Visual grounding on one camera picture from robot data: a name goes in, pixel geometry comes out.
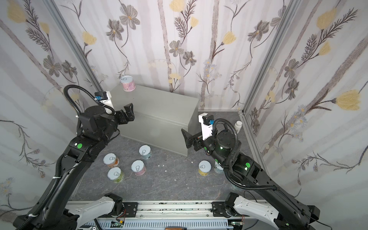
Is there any pink can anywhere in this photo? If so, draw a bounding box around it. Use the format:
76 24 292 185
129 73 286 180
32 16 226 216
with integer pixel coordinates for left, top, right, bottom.
131 160 146 176
119 75 136 92

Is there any yellow can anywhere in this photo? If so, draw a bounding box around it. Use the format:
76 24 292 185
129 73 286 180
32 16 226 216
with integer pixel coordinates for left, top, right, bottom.
198 160 212 176

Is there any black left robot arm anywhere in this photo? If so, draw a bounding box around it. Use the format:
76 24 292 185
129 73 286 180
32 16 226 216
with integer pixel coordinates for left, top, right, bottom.
13 84 135 230

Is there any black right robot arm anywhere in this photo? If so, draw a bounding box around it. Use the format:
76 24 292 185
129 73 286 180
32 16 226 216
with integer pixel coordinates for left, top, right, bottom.
181 113 320 230

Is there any grey metal cabinet counter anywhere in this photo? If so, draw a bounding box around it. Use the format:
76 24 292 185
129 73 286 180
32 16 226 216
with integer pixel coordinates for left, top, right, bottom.
110 85 199 157

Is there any light blue can right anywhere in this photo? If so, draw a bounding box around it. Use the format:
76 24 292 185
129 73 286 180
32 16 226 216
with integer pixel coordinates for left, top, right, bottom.
214 162 224 174

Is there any teal can near cabinet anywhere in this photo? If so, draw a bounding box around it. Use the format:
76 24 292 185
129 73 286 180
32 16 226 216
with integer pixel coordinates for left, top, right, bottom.
139 145 152 160

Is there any orange can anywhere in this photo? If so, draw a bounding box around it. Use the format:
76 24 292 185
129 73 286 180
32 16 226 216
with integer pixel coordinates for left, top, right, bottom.
103 153 119 168

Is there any white plastic bottle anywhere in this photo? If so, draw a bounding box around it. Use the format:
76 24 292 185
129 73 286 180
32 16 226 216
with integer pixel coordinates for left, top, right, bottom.
234 121 242 134

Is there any green can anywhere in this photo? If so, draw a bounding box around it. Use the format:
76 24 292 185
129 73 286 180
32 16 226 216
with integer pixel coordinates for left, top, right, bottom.
107 167 125 183

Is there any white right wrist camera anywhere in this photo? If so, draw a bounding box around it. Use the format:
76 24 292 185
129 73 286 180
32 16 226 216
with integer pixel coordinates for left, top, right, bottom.
198 113 214 140

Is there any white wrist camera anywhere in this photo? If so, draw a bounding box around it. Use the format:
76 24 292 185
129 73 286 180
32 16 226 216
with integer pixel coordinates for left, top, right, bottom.
94 91 114 108
198 113 214 140

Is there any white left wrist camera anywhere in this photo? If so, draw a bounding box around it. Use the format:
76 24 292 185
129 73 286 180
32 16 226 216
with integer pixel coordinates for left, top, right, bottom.
94 91 114 108

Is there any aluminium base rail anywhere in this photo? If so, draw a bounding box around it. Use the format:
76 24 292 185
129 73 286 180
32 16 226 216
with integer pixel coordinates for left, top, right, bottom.
56 200 291 230

